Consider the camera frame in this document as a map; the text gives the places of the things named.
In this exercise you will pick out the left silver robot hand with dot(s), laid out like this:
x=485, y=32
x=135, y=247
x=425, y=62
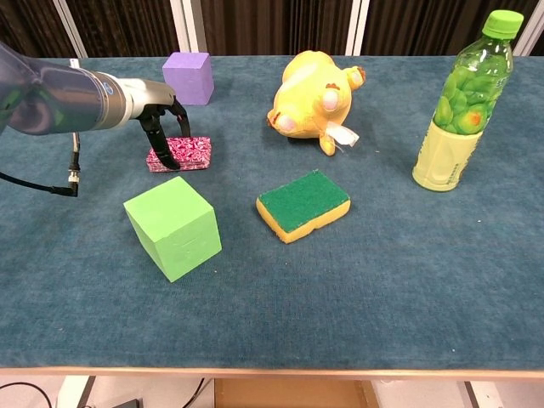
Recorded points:
x=149, y=100

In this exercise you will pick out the pink speckled block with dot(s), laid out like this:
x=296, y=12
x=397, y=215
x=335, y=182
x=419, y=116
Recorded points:
x=193, y=151

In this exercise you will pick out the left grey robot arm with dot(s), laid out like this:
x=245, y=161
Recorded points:
x=55, y=98

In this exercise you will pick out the purple foam cube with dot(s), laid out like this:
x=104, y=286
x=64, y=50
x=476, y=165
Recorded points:
x=187, y=81

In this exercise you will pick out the green foam cube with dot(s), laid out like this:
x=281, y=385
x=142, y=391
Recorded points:
x=174, y=229

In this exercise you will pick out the dark brown curtain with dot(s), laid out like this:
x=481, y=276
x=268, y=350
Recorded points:
x=276, y=25

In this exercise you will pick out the yellow plush duck toy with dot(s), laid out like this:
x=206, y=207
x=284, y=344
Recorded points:
x=310, y=102

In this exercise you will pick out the green and yellow sponge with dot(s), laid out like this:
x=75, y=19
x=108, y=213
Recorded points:
x=302, y=204

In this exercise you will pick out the blue fabric table mat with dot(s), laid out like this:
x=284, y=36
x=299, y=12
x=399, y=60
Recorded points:
x=340, y=297

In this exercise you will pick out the white table leg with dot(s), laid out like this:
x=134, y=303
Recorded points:
x=476, y=395
x=74, y=393

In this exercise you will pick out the green tea plastic bottle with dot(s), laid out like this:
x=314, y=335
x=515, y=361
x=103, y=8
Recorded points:
x=455, y=136

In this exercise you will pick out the brown cardboard box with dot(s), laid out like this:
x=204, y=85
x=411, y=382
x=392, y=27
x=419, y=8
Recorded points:
x=289, y=393

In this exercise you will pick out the white frame post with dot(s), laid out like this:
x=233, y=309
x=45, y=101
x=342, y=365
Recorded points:
x=533, y=38
x=70, y=30
x=357, y=25
x=187, y=25

